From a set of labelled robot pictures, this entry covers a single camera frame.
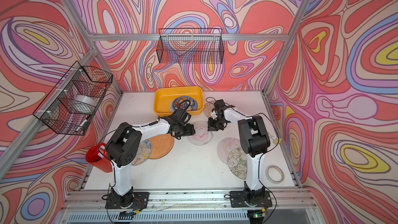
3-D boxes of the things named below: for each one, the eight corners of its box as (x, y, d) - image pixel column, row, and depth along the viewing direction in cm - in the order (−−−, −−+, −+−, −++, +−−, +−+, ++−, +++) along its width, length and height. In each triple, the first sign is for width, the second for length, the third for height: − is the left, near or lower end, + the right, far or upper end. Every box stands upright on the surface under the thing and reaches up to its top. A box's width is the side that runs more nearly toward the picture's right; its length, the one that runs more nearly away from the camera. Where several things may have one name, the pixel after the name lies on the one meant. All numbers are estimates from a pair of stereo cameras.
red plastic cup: (99, 177, 83) (84, 168, 72) (100, 157, 90) (86, 147, 78) (117, 171, 85) (104, 161, 74) (116, 152, 92) (105, 141, 80)
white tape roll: (268, 183, 81) (269, 182, 79) (263, 166, 86) (265, 165, 84) (284, 183, 81) (286, 182, 78) (279, 166, 86) (281, 165, 84)
